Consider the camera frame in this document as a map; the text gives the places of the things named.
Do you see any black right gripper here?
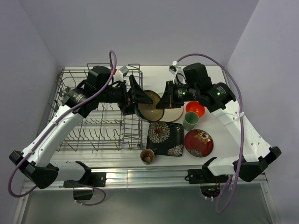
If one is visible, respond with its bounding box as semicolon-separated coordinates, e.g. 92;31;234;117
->
156;80;199;108

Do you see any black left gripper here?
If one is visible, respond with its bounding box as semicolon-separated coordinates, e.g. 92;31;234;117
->
97;75;152;115

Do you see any dark blue beige bowl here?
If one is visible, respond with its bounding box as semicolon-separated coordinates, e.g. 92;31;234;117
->
135;90;164;122

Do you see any orange bowl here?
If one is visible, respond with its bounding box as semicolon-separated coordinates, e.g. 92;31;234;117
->
185;101;206;118

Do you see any light green cup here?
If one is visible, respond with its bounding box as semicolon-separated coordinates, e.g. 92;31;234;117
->
183;112;199;131

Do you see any dark brown cup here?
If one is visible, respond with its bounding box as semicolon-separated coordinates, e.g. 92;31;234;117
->
140;148;158;165

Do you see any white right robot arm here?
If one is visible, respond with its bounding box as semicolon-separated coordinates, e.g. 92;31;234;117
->
156;61;281;182

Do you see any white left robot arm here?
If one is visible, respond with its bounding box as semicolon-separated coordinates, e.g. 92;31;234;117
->
9;66;153;189

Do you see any cream green round plate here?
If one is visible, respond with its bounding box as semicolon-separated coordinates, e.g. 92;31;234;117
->
157;92;185;122

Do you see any black square floral plate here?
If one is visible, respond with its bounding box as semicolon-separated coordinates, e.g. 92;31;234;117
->
146;121;184;157

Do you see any red round floral plate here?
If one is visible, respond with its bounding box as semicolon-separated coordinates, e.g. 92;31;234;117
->
184;129;214;157

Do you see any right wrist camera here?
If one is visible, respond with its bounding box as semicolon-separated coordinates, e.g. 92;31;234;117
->
169;61;185;84

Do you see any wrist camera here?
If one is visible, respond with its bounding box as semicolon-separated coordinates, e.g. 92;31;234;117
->
114;66;129;82
169;61;185;84

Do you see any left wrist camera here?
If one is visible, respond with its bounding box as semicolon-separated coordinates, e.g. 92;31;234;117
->
114;66;129;82

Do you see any grey wire dish rack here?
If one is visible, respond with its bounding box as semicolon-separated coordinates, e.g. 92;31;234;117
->
47;63;143;152

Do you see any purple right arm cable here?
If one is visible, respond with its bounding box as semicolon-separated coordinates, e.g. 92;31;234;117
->
175;53;245;213

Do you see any aluminium table rail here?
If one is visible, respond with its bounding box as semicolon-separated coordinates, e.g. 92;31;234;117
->
21;149;268;192

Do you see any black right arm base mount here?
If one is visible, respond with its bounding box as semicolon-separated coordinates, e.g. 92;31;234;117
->
185;169;228;184

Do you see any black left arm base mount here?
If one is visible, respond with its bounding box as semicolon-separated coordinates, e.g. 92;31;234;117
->
63;172;107;188

